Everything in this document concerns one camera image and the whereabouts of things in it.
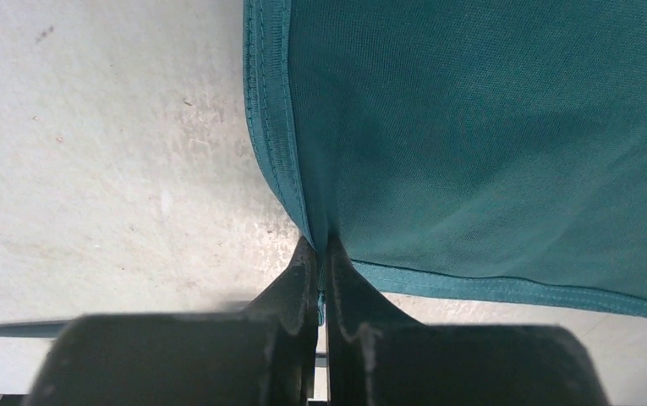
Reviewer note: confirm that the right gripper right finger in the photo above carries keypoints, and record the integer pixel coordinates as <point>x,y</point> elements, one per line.
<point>380,355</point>

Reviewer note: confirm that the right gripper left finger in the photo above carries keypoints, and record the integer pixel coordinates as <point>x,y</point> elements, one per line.
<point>263,354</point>

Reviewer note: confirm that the teal cloth napkin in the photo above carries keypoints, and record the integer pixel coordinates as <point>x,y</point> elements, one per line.
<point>484,150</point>

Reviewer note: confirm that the dark plastic knife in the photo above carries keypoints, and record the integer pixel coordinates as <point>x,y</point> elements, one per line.
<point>33,329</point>

